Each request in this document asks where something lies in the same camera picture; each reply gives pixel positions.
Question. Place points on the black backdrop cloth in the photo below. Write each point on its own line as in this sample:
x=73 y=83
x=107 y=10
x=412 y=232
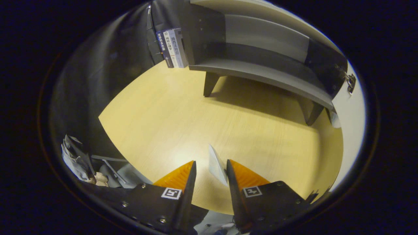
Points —
x=98 y=81

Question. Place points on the grey crumpled cloth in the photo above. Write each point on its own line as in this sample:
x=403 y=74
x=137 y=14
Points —
x=75 y=156

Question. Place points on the white blue cone bottle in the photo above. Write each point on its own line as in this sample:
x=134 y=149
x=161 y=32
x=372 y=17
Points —
x=217 y=166

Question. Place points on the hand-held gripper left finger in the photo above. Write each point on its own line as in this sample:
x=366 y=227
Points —
x=187 y=202

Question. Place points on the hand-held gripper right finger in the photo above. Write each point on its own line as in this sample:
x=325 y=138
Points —
x=236 y=202

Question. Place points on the grey cabinet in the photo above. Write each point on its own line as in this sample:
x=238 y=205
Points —
x=261 y=75

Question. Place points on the dark blue book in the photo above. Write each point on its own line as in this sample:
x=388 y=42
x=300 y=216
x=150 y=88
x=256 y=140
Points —
x=163 y=49

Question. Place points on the white spine book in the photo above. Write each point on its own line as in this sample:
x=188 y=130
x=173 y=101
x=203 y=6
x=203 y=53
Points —
x=171 y=47

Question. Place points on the grey metal frame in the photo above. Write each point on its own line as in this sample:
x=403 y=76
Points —
x=112 y=169

